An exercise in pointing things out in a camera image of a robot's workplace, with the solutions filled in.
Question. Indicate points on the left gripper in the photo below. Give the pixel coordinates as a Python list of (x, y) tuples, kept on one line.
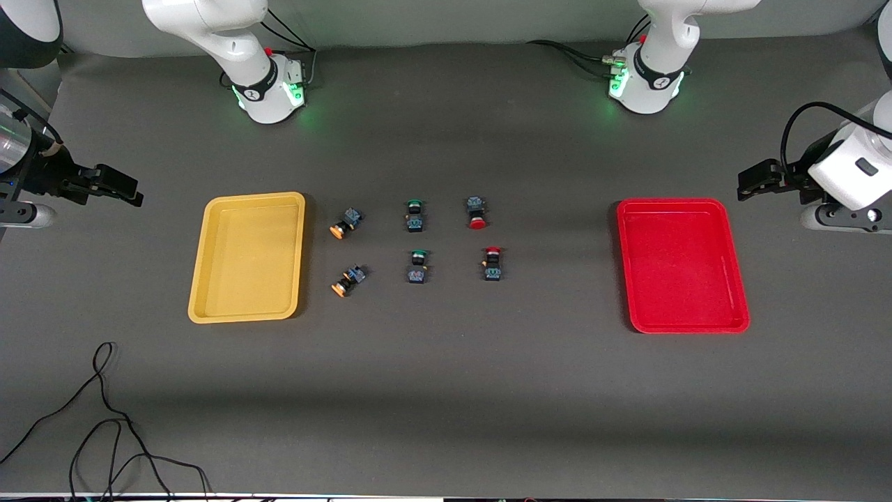
[(796, 176)]

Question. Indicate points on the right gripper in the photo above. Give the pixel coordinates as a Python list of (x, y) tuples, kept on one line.
[(47, 174)]

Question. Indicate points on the yellow push button switch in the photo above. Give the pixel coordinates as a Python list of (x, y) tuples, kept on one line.
[(350, 218), (354, 275)]

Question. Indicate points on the red push button switch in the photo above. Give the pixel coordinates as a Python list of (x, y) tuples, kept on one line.
[(493, 270), (476, 207)]

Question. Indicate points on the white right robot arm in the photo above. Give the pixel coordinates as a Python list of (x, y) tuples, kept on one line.
[(230, 42)]

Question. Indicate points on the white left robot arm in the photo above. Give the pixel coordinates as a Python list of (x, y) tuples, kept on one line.
[(655, 77)]

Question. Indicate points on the red plastic tray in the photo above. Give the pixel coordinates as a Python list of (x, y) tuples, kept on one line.
[(679, 272)]

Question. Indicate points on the yellow plastic tray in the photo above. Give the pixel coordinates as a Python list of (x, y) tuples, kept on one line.
[(247, 265)]

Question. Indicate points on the green push button switch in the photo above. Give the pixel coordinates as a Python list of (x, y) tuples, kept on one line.
[(415, 222), (417, 274)]

